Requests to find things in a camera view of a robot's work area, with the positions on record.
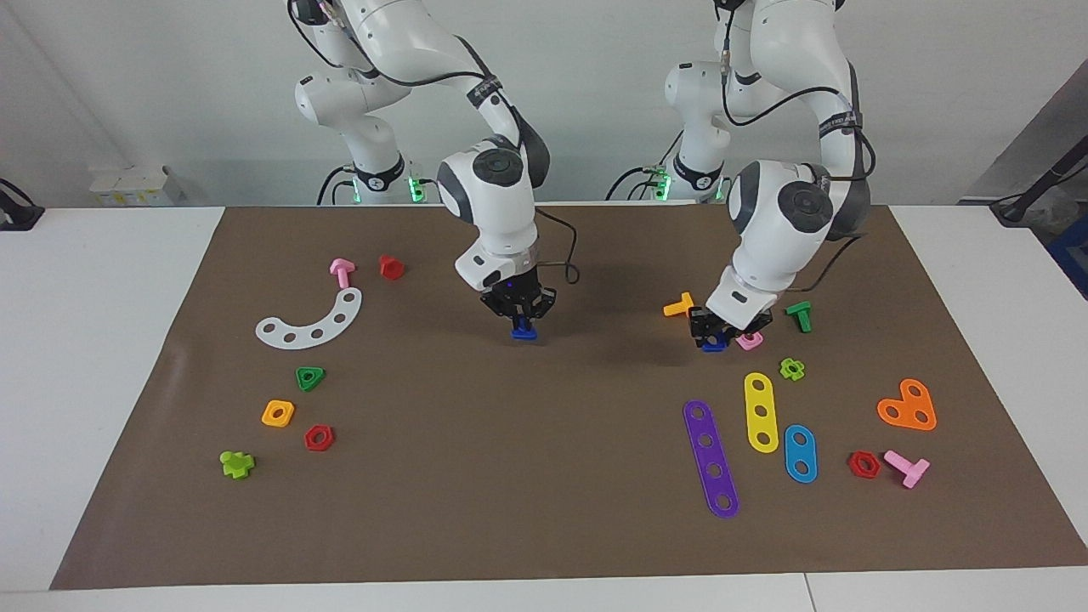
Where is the orange three-hole angled plate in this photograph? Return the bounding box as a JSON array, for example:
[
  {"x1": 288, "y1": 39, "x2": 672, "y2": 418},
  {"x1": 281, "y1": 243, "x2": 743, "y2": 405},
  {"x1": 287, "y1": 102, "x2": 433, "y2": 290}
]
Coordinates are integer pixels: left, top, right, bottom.
[{"x1": 876, "y1": 378, "x2": 938, "y2": 432}]

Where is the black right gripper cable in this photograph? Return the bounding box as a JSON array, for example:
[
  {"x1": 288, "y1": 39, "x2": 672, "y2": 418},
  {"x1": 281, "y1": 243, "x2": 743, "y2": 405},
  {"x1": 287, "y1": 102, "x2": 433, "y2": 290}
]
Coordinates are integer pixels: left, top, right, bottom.
[{"x1": 287, "y1": 0, "x2": 581, "y2": 286}]

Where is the black arm base cable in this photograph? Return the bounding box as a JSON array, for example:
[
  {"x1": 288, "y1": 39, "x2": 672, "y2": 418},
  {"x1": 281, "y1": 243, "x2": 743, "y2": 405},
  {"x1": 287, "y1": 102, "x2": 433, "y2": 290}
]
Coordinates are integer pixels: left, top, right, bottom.
[
  {"x1": 317, "y1": 163, "x2": 358, "y2": 207},
  {"x1": 605, "y1": 161, "x2": 681, "y2": 202}
]

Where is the white cardboard box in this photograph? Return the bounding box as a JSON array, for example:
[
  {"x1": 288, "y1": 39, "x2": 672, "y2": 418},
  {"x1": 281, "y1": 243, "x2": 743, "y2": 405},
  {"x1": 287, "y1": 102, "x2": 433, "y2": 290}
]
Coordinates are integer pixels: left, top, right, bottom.
[{"x1": 89, "y1": 164, "x2": 184, "y2": 207}]

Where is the purple four-hole plate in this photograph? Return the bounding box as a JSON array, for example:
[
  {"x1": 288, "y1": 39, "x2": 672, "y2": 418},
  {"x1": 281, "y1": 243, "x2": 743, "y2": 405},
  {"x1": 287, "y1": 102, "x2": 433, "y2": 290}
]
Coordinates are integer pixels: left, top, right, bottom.
[{"x1": 683, "y1": 399, "x2": 740, "y2": 519}]

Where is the blue crate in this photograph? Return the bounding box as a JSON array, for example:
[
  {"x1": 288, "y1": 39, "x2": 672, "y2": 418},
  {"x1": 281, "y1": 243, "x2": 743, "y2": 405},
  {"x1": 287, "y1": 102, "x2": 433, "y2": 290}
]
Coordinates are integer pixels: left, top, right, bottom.
[{"x1": 1047, "y1": 212, "x2": 1088, "y2": 298}]

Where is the yellow three-hole plate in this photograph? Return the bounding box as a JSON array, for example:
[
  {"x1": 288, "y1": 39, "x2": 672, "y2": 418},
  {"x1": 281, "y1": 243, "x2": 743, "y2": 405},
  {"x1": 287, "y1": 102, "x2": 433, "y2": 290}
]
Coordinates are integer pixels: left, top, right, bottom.
[{"x1": 744, "y1": 372, "x2": 780, "y2": 454}]

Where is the white curved five-hole plate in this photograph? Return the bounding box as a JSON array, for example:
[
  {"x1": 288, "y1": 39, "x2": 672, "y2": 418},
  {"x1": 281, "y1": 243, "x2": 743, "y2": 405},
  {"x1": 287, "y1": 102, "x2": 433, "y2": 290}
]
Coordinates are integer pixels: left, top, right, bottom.
[{"x1": 255, "y1": 287, "x2": 364, "y2": 350}]

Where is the black stand pole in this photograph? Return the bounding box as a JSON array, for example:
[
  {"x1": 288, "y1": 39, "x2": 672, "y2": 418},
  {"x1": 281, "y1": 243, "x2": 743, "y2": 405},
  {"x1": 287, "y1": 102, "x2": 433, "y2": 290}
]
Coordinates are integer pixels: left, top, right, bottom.
[{"x1": 990, "y1": 140, "x2": 1088, "y2": 226}]

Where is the brown table mat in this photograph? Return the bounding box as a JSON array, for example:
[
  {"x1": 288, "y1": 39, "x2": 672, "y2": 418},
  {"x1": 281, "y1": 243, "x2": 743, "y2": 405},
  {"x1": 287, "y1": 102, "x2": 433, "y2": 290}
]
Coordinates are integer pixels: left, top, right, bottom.
[{"x1": 49, "y1": 204, "x2": 1088, "y2": 591}]

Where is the black clamp with cable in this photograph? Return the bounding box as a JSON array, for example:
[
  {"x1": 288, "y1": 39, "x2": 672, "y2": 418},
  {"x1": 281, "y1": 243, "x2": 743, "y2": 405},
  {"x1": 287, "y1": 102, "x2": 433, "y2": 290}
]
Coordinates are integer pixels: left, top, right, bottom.
[{"x1": 0, "y1": 178, "x2": 45, "y2": 232}]

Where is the blue two-hole plate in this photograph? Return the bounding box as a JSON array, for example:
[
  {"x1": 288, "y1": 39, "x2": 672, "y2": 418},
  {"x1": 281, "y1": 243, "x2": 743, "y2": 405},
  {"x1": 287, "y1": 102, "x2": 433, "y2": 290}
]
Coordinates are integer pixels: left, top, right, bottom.
[{"x1": 783, "y1": 424, "x2": 819, "y2": 485}]

